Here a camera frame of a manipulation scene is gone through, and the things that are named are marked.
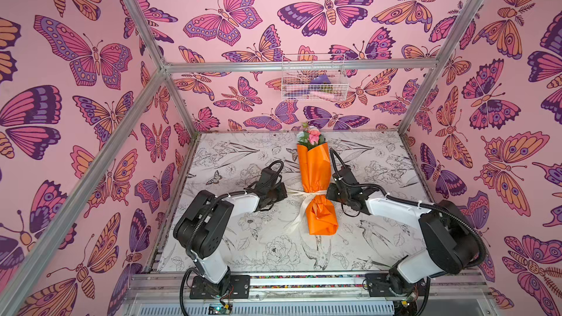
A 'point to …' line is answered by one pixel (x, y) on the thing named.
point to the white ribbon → (308, 194)
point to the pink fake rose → (314, 134)
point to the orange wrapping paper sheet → (315, 171)
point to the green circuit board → (219, 309)
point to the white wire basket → (314, 77)
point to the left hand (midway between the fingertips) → (288, 189)
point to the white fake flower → (303, 137)
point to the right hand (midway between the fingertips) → (329, 187)
